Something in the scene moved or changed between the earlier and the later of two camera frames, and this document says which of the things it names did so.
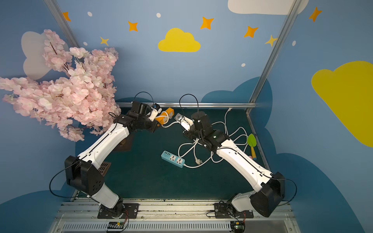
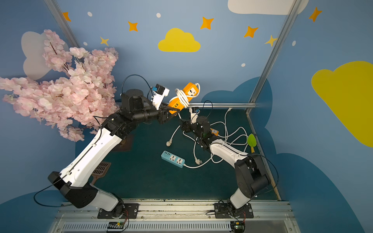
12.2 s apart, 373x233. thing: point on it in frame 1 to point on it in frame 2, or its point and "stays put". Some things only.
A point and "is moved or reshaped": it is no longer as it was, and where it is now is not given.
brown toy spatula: [104, 168] stays put
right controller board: [237, 226] stays put
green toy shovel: [252, 141] stays put
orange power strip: [163, 118] is moved or reshaped
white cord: [168, 119] is moved or reshaped
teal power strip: [173, 158] stays put
